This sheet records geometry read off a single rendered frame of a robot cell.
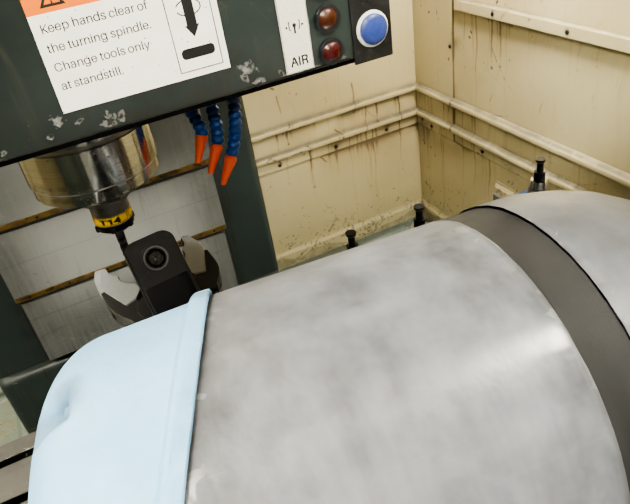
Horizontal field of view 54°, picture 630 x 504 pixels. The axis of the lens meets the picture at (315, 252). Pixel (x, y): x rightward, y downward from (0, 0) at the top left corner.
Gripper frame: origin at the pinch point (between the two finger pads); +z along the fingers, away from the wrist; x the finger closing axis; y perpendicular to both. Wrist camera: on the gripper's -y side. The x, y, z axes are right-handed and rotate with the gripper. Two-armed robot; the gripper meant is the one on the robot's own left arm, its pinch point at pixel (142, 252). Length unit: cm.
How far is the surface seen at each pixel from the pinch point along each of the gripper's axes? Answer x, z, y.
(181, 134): 22, 56, 13
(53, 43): -1.7, -4.0, -24.4
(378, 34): 27.9, -7.4, -18.3
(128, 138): 3.9, 9.0, -9.3
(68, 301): -11, 59, 42
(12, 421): -37, 83, 87
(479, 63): 104, 59, 22
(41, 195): -7.1, 12.6, -4.6
